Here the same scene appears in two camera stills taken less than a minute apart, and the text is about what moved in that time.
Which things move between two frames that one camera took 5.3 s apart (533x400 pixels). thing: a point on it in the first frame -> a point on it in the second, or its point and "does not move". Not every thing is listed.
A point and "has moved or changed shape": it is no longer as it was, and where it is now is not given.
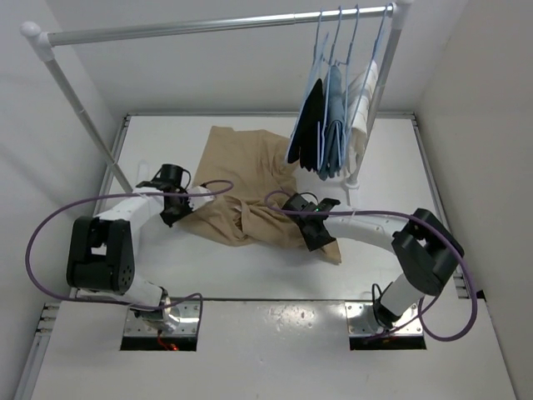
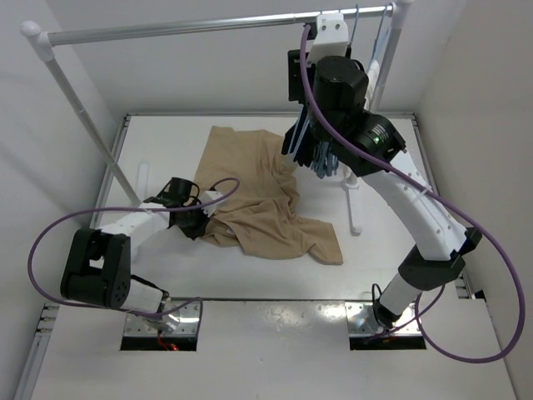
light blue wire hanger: [316, 74] has moved or changed shape
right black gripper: [314, 244] -> [296, 90]
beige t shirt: [252, 171] does not move
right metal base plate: [361, 320] does not move
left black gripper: [170, 219] -> [199, 230]
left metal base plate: [186, 314] does not move
